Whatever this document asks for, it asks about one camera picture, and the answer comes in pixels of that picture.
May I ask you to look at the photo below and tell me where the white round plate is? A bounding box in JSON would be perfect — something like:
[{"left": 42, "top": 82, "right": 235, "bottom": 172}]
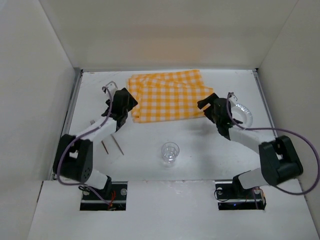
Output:
[{"left": 231, "top": 103, "right": 254, "bottom": 128}]

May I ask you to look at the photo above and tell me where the copper fork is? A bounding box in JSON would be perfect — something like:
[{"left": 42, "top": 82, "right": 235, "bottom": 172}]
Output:
[{"left": 89, "top": 119, "right": 110, "bottom": 155}]

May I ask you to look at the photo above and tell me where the silver spoon copper handle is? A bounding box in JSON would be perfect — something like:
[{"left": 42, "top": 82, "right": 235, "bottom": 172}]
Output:
[{"left": 111, "top": 135, "right": 125, "bottom": 156}]

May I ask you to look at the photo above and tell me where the yellow checkered cloth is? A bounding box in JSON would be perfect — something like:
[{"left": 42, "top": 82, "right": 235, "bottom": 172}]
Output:
[{"left": 126, "top": 69, "right": 214, "bottom": 124}]

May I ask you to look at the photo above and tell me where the clear plastic cup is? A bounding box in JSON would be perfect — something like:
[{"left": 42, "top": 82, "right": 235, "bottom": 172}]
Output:
[{"left": 161, "top": 142, "right": 180, "bottom": 168}]

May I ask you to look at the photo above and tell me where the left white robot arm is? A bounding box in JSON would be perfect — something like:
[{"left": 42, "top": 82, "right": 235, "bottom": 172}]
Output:
[{"left": 53, "top": 86, "right": 138, "bottom": 199}]

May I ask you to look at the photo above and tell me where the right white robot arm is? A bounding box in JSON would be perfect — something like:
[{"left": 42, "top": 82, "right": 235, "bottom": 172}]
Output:
[{"left": 197, "top": 93, "right": 304, "bottom": 198}]

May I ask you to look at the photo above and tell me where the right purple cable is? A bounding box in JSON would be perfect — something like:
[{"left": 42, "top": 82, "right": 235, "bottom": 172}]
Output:
[{"left": 226, "top": 92, "right": 320, "bottom": 195}]

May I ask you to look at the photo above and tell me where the purple cable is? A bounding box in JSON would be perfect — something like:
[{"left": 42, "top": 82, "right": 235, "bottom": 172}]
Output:
[
  {"left": 56, "top": 86, "right": 118, "bottom": 211},
  {"left": 226, "top": 92, "right": 320, "bottom": 195}
]

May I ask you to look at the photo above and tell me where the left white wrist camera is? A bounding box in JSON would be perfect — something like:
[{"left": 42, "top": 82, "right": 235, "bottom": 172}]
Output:
[{"left": 101, "top": 81, "right": 118, "bottom": 94}]

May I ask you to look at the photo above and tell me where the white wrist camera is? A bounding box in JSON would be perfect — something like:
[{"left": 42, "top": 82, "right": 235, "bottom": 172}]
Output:
[
  {"left": 101, "top": 81, "right": 118, "bottom": 94},
  {"left": 227, "top": 92, "right": 238, "bottom": 104}
]

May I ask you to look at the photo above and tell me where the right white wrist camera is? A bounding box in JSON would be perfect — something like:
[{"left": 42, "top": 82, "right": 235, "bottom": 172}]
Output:
[{"left": 227, "top": 92, "right": 238, "bottom": 104}]

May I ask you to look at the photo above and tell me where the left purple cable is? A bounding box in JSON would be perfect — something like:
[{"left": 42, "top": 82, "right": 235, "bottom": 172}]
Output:
[{"left": 56, "top": 86, "right": 118, "bottom": 211}]

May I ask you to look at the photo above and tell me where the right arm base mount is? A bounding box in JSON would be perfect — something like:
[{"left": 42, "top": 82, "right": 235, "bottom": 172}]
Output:
[{"left": 213, "top": 175, "right": 267, "bottom": 211}]

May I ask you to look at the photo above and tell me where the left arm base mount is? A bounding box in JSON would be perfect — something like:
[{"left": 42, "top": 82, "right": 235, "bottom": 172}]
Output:
[{"left": 78, "top": 181, "right": 128, "bottom": 211}]

